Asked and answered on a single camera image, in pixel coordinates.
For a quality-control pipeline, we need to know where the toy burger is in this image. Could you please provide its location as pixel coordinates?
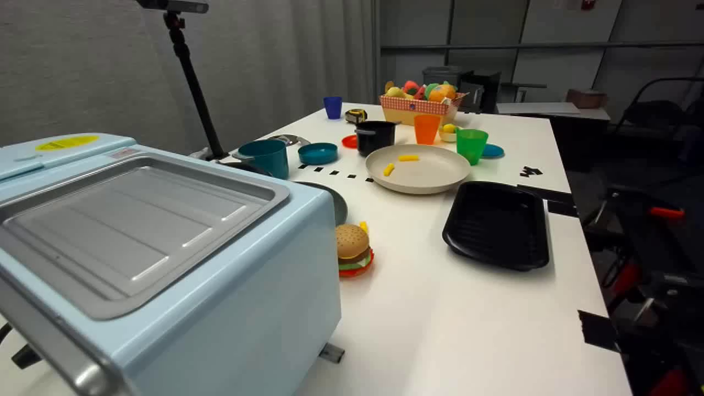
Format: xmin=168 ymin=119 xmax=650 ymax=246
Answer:
xmin=334 ymin=223 xmax=377 ymax=282

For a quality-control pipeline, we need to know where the black plastic cup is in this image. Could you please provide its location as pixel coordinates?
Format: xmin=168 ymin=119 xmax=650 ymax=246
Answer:
xmin=355 ymin=119 xmax=399 ymax=159

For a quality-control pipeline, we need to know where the dark blue plastic cup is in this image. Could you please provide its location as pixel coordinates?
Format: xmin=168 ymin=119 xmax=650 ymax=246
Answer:
xmin=322 ymin=96 xmax=346 ymax=121

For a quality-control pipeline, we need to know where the tan toy fruit basket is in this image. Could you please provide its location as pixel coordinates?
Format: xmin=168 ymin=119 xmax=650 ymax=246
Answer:
xmin=378 ymin=93 xmax=459 ymax=128

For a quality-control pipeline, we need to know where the orange plastic cup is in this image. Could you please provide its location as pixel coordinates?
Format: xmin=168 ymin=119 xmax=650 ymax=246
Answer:
xmin=411 ymin=112 xmax=444 ymax=147

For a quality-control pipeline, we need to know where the green plastic cup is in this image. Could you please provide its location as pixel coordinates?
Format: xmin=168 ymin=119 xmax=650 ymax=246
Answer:
xmin=456 ymin=128 xmax=491 ymax=168

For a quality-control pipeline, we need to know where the orange toy fruit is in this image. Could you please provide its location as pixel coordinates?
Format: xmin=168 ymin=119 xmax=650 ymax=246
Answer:
xmin=429 ymin=82 xmax=458 ymax=104

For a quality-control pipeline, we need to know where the teal plastic bowl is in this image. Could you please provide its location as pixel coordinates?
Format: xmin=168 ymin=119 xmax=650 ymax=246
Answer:
xmin=298 ymin=141 xmax=341 ymax=168

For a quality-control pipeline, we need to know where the beige round plate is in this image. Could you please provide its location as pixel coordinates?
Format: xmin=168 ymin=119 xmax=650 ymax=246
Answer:
xmin=364 ymin=141 xmax=474 ymax=199

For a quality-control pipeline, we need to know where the black and yellow tape roll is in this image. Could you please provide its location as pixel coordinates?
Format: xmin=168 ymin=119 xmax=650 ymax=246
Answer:
xmin=343 ymin=106 xmax=369 ymax=128

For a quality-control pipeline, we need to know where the silver metal dish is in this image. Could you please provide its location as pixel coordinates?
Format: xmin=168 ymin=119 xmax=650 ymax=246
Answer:
xmin=264 ymin=133 xmax=312 ymax=150

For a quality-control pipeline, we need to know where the teal plastic mug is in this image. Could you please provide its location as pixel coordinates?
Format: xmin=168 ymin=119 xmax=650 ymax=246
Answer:
xmin=236 ymin=139 xmax=290 ymax=181

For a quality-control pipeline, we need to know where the black rectangular tray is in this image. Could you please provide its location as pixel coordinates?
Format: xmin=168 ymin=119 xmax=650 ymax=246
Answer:
xmin=440 ymin=181 xmax=552 ymax=273

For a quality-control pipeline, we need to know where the black background equipment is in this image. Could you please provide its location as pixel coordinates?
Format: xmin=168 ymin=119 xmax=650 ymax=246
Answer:
xmin=420 ymin=66 xmax=503 ymax=118

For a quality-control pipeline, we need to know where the light blue toaster oven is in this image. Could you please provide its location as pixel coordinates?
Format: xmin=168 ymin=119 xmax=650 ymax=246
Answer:
xmin=0 ymin=131 xmax=346 ymax=396

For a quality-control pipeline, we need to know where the black tape patch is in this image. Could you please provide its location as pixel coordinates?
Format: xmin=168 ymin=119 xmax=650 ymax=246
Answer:
xmin=514 ymin=183 xmax=578 ymax=218
xmin=576 ymin=311 xmax=622 ymax=354

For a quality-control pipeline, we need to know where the black tripod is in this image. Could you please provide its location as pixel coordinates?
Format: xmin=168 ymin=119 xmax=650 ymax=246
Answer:
xmin=161 ymin=9 xmax=228 ymax=163

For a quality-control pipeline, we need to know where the grey background table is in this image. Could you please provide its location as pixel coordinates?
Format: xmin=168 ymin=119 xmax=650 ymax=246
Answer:
xmin=496 ymin=99 xmax=612 ymax=124

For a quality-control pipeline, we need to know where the brown cardboard box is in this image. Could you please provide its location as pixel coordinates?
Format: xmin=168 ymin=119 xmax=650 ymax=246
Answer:
xmin=566 ymin=87 xmax=610 ymax=112

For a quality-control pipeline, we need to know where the grey curtain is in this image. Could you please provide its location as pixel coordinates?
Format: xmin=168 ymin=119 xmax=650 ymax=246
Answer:
xmin=0 ymin=0 xmax=380 ymax=159

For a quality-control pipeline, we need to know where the black chair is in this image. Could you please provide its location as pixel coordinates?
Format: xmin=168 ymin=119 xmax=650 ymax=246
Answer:
xmin=612 ymin=75 xmax=704 ymax=150

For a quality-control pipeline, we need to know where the red handle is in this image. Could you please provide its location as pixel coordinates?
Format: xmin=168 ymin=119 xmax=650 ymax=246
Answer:
xmin=646 ymin=205 xmax=688 ymax=225

